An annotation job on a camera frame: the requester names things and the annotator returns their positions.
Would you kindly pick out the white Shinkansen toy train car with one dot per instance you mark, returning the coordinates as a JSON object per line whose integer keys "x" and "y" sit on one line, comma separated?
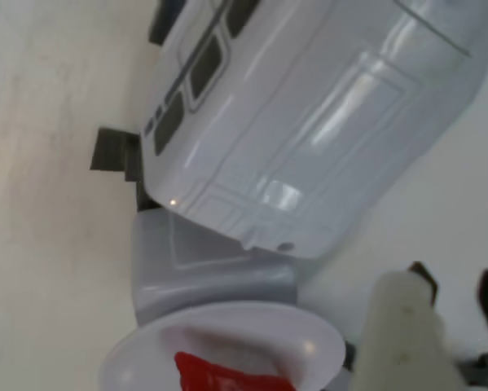
{"x": 309, "y": 122}

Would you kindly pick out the white round plastic dish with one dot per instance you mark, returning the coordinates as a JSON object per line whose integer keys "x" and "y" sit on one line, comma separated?
{"x": 146, "y": 350}

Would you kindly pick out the red tuna sushi toy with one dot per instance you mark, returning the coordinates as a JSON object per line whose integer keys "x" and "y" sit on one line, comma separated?
{"x": 211, "y": 374}

